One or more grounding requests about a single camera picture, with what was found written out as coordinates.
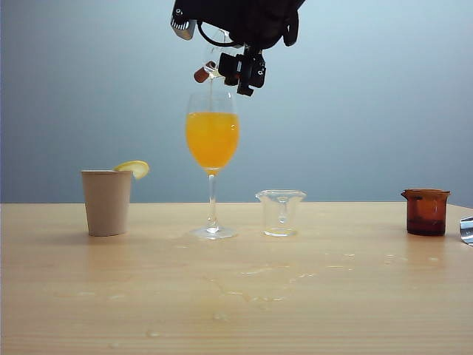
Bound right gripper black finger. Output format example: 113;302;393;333
217;52;241;85
238;46;267;97

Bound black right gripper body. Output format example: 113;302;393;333
173;0;307;50

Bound wooden-handled glass measuring cup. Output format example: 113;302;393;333
194;28;233;85

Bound wine glass with orange juice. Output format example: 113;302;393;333
184;89;241;241

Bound clear glass measuring cup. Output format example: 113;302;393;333
254;189;307;238

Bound beige paper cup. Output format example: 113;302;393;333
80;169;133;237

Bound amber glass measuring cup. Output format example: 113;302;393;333
401;188;452;237

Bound yellow lemon slice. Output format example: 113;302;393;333
113;160;150;180

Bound clear spilled liquid puddle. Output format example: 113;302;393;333
217;266;296;302

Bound silver metal object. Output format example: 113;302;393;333
458;216;473;248

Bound black camera cable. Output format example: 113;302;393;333
196;20;243;50

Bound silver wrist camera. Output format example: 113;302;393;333
169;7;197;41

